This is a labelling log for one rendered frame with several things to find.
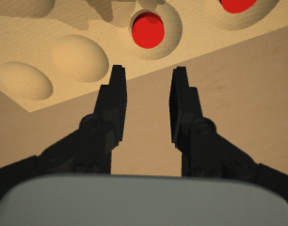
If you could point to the red disc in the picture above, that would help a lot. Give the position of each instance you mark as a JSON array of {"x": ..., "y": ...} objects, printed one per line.
[
  {"x": 148, "y": 30},
  {"x": 236, "y": 6}
]

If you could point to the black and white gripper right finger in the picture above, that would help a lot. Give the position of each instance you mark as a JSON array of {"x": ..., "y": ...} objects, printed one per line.
[{"x": 205, "y": 153}]

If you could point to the tan tray with round pockets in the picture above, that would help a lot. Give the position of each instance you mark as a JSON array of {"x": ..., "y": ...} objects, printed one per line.
[{"x": 54, "y": 50}]

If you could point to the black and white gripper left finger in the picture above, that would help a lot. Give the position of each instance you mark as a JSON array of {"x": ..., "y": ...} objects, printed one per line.
[{"x": 83, "y": 150}]

